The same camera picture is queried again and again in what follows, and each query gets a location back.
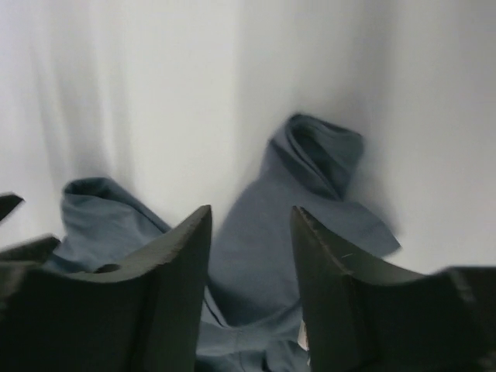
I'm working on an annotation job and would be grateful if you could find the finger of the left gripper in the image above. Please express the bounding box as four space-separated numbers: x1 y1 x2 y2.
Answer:
0 193 24 221
1 235 60 264

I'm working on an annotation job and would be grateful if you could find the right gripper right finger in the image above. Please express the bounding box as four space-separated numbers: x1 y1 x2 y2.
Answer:
291 207 495 371

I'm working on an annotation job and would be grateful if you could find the grey-blue t shirt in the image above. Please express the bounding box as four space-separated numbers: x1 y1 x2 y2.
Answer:
46 115 399 371

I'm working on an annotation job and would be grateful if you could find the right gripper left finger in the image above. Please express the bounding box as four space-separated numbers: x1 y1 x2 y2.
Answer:
1 205 212 371

